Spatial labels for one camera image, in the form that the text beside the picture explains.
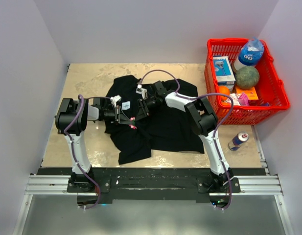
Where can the orange box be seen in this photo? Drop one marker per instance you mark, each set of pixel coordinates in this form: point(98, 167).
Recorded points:
point(250, 93)

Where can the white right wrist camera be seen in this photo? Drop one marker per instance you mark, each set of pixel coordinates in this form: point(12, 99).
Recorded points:
point(142, 91)

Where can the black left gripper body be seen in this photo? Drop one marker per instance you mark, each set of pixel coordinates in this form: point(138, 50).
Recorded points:
point(109, 115)

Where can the pink small package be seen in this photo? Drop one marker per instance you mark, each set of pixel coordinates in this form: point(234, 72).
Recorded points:
point(243, 99)

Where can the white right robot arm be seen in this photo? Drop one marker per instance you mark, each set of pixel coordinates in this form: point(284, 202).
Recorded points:
point(203, 122)

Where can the aluminium rail frame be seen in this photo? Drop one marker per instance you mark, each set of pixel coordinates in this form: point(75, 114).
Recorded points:
point(252, 181)

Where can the blue plastic bag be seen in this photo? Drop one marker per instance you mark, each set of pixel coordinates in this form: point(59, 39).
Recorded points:
point(249, 55)

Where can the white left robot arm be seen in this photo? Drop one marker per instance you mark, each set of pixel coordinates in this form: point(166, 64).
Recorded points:
point(71, 121)

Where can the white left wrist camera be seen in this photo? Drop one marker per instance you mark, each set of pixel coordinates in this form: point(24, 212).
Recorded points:
point(115, 99)

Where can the green round melon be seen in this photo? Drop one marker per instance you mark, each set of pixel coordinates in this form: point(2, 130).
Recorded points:
point(247, 77)

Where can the blue white box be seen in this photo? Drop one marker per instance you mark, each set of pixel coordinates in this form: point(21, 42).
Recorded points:
point(223, 71)

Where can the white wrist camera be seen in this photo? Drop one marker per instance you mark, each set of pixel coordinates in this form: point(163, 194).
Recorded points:
point(142, 91)
point(115, 99)

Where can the red plastic basket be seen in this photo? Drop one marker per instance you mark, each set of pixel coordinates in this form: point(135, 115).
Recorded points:
point(272, 97)

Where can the black garment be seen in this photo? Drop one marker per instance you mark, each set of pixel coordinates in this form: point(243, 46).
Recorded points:
point(166, 129)

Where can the blue silver drink can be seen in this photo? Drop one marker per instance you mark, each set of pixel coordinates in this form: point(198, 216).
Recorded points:
point(238, 140)

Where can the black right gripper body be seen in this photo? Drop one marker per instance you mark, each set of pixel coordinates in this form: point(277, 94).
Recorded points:
point(148, 105)

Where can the orange fruit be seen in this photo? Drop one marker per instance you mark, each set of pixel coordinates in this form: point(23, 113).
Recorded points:
point(224, 90)

